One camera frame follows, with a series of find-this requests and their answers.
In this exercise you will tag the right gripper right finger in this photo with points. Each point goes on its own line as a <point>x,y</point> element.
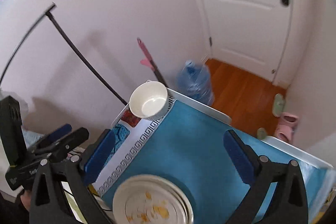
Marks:
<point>289,201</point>

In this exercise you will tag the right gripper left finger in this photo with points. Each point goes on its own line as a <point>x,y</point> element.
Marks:
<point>49,203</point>

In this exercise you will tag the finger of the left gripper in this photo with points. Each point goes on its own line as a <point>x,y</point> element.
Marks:
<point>48,139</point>
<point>61,148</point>

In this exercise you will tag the small duck pattern plate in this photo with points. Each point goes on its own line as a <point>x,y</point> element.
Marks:
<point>151,199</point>

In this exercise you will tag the cream bowl small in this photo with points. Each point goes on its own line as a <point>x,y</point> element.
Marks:
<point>149,101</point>

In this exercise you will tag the person's left hand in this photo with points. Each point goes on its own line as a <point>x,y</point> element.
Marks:
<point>26,199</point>

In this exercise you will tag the pink slipper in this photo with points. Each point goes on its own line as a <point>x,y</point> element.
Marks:
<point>286,127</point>

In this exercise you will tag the green slipper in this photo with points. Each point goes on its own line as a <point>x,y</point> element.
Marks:
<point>278,105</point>

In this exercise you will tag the blue patterned tablecloth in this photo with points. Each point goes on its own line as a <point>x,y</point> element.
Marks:
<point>186,147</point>

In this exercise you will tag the black clothes rack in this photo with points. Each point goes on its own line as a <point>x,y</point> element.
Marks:
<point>46,64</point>

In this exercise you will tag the blue water jug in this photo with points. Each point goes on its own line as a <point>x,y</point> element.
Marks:
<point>194,81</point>

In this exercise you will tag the white door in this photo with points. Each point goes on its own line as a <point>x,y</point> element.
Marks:
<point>248,34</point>

